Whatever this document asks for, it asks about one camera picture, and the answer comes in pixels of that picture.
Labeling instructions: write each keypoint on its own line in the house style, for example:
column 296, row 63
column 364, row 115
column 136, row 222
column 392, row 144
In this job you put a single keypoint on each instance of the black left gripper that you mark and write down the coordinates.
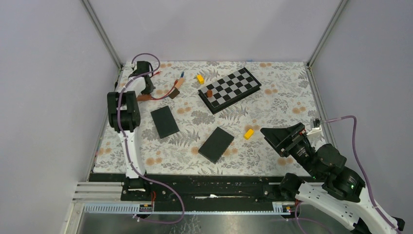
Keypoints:
column 149, row 90

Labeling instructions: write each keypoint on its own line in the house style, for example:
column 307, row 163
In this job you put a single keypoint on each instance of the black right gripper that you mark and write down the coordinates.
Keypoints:
column 281, row 138

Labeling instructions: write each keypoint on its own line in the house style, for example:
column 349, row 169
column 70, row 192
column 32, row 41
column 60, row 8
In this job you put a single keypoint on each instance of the black network switch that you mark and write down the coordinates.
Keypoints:
column 164, row 122
column 216, row 144

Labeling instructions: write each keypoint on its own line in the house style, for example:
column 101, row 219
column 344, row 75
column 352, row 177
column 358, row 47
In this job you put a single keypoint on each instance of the black white chessboard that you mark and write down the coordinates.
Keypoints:
column 229, row 90

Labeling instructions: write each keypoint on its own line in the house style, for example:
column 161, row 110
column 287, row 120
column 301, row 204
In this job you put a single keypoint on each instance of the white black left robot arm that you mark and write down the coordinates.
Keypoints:
column 124, row 118

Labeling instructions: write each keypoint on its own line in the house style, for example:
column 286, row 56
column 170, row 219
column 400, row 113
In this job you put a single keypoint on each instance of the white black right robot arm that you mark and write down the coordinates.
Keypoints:
column 345, row 196

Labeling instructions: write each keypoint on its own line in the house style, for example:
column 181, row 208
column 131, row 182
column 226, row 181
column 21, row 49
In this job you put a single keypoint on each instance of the reddish brown wooden block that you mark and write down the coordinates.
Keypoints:
column 144, row 98

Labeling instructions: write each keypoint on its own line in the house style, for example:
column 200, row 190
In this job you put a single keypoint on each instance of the yellow block on mat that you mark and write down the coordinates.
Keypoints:
column 249, row 133

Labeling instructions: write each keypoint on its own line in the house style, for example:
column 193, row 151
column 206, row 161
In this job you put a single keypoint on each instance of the light wooden block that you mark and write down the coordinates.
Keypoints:
column 178, row 83

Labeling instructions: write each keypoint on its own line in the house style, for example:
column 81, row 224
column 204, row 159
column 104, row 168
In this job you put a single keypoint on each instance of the dark brown wooden block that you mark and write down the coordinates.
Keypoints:
column 174, row 94

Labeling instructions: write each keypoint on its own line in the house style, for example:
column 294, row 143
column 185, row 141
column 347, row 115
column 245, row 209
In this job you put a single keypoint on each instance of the yellow block near chessboard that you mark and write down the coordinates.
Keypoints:
column 200, row 79

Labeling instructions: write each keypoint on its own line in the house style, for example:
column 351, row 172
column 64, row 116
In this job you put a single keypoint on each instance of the brown round chess piece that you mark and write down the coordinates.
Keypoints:
column 209, row 93

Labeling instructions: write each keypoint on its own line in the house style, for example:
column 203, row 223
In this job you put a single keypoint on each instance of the floral table mat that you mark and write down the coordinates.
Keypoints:
column 284, row 99

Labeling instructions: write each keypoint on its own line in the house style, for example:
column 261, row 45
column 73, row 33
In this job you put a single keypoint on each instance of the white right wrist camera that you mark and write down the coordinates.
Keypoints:
column 316, row 128

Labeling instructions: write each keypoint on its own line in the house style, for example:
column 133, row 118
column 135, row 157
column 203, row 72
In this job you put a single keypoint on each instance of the right aluminium frame post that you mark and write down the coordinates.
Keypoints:
column 334, row 19

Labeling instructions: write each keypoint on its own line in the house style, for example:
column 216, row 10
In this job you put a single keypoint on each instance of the aluminium frame post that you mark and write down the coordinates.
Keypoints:
column 334, row 19
column 102, row 33

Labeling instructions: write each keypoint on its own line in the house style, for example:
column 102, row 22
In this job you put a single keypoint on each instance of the left aluminium frame post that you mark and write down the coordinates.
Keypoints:
column 102, row 33

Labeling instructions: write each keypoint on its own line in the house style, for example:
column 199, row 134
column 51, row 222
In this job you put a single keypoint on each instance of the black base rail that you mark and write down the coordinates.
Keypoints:
column 201, row 193

